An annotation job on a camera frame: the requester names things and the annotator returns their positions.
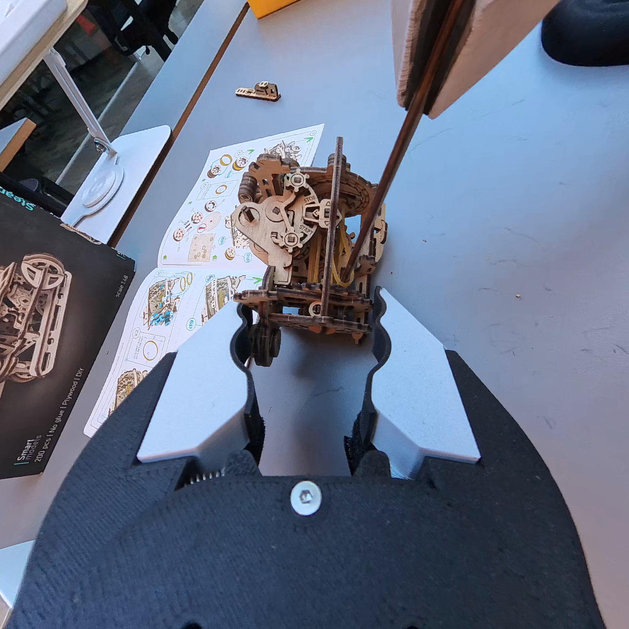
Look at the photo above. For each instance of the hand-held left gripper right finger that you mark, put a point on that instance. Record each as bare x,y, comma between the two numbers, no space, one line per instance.
422,393

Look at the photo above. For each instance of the small wooden model piece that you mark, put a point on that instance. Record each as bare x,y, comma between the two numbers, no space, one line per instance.
258,92

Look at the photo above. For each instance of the white desk stand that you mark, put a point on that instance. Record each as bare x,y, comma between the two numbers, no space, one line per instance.
142,162

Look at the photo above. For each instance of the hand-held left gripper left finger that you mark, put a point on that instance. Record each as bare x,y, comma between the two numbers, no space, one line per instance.
196,393

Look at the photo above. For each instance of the black padded object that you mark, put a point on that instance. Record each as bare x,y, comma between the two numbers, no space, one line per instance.
589,34

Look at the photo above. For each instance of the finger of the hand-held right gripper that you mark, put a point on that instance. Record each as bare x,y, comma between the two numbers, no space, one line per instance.
491,39
413,39

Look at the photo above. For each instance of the wooden mechanical model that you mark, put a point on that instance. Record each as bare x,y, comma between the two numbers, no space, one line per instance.
275,221

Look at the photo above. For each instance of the thin wooden stick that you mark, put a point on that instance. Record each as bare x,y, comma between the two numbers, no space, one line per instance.
388,167

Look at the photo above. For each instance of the illustrated instruction booklet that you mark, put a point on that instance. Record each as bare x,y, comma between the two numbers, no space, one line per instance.
147,314

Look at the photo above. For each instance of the orange box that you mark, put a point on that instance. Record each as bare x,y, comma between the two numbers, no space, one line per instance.
285,6

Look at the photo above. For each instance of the black model packaging box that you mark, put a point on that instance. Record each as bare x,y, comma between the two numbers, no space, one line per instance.
88,314

